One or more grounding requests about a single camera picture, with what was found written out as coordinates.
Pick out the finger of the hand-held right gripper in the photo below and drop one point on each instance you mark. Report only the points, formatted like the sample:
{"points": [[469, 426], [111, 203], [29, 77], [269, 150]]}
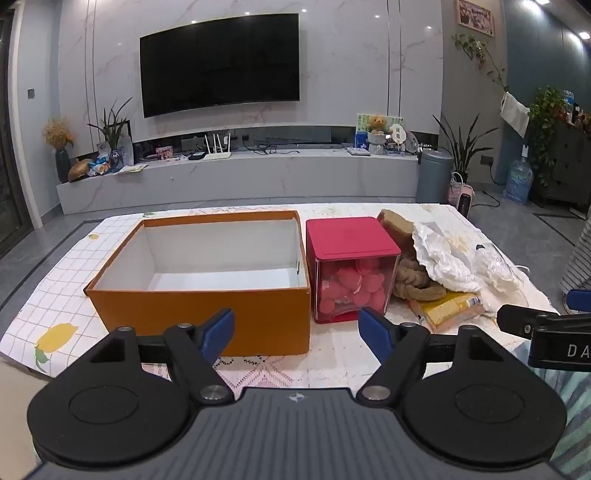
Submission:
{"points": [[579, 300], [519, 318]]}

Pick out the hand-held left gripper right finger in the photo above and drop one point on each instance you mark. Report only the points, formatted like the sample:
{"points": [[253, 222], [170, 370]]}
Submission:
{"points": [[375, 328]]}

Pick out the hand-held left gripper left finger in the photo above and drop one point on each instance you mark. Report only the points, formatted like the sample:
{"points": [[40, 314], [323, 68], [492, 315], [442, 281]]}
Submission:
{"points": [[219, 328]]}

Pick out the orange cardboard box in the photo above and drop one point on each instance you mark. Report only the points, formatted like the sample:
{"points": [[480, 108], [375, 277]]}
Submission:
{"points": [[194, 318]]}

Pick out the clear plastic bag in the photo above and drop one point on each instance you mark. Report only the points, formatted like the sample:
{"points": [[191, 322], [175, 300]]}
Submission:
{"points": [[498, 270]]}

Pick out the brown plush toy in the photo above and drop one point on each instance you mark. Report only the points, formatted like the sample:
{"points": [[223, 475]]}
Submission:
{"points": [[413, 282]]}

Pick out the yellow packet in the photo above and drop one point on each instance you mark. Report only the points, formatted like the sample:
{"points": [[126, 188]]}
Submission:
{"points": [[445, 310]]}

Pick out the white plastic bag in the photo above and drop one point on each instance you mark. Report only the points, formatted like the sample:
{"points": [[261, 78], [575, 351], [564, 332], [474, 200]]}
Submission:
{"points": [[443, 258]]}

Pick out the pile of pink soft balls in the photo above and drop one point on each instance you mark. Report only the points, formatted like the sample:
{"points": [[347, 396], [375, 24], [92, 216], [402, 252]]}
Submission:
{"points": [[355, 286]]}

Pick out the black white striped cloth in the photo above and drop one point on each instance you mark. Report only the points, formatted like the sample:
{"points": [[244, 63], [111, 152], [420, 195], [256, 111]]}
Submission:
{"points": [[579, 263]]}

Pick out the teal striped clothing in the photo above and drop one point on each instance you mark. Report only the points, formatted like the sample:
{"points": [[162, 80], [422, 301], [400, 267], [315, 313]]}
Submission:
{"points": [[577, 415]]}

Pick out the clear container with red lid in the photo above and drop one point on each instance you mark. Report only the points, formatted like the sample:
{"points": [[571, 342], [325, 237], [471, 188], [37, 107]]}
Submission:
{"points": [[351, 240]]}

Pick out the pink space heater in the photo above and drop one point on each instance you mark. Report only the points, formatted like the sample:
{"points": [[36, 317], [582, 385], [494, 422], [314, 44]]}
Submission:
{"points": [[464, 201]]}

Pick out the blue water jug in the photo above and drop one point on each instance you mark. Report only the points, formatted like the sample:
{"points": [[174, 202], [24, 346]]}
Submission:
{"points": [[519, 182]]}

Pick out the dark grey cabinet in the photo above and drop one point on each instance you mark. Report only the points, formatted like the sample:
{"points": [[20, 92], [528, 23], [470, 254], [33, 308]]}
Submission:
{"points": [[572, 161]]}

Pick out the white woven basket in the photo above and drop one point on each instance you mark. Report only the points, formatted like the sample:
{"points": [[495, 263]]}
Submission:
{"points": [[456, 184]]}

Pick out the grey marble television console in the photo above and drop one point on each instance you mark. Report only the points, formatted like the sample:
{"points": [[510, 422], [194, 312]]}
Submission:
{"points": [[258, 180]]}

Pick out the grey trash can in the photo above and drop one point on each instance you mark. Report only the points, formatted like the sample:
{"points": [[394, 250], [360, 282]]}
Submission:
{"points": [[434, 177]]}

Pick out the white router with antennas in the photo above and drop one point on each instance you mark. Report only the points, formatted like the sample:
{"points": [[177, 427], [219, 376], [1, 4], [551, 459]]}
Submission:
{"points": [[218, 154]]}

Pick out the long leaf potted plant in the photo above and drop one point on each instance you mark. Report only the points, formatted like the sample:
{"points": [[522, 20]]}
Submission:
{"points": [[464, 152]]}

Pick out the flat book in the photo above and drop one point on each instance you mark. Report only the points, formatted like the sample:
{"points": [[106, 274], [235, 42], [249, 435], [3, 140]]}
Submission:
{"points": [[358, 151]]}

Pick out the green pothos plant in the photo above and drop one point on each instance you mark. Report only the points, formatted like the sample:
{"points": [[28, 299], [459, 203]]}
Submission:
{"points": [[547, 124]]}

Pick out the yellow green paper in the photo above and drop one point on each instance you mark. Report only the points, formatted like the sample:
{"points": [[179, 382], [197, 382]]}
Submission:
{"points": [[131, 169]]}

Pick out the small pink photo card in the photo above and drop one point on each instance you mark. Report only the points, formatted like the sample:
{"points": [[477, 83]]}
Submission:
{"points": [[164, 153]]}

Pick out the white round fan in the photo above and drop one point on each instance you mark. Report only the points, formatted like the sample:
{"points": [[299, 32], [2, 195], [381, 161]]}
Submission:
{"points": [[397, 134]]}

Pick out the white hanging bag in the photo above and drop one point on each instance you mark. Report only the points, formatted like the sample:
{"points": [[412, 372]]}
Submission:
{"points": [[515, 113]]}

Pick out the blue snack packets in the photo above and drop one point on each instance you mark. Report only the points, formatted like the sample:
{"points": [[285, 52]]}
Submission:
{"points": [[100, 167]]}

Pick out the small brown teddy bear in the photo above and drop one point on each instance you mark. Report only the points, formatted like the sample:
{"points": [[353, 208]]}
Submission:
{"points": [[377, 123]]}

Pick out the green picture card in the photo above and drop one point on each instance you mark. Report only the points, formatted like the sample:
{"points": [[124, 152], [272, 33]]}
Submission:
{"points": [[362, 122]]}

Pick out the brown round object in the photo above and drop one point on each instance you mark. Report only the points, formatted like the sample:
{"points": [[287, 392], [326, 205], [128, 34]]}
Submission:
{"points": [[79, 170]]}

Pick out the green plant in glass vase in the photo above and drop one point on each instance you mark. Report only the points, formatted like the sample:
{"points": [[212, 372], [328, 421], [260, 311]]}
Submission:
{"points": [[113, 138]]}

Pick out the beige sofa cushion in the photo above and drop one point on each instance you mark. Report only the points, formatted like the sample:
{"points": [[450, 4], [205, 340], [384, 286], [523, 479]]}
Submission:
{"points": [[18, 415]]}

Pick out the dark vase with dried flowers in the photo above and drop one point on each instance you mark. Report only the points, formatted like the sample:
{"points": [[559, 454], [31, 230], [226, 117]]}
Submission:
{"points": [[61, 152]]}

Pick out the black flat television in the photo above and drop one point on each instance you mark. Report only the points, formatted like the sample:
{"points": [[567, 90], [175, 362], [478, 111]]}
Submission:
{"points": [[219, 62]]}

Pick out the hanging vine plant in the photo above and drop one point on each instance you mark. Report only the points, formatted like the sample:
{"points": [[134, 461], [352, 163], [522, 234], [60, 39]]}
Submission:
{"points": [[478, 50]]}

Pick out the framed wall picture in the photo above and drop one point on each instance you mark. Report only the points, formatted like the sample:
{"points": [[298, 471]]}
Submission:
{"points": [[475, 16]]}

